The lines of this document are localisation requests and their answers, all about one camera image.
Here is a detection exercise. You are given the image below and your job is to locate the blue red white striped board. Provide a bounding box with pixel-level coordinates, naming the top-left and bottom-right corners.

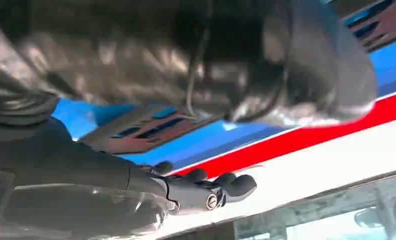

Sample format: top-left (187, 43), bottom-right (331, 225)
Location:
top-left (52, 35), bottom-right (396, 240)

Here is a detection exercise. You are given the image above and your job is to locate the brown slotted panel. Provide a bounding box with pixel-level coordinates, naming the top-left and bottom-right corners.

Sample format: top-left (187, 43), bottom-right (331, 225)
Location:
top-left (81, 105), bottom-right (222, 156)

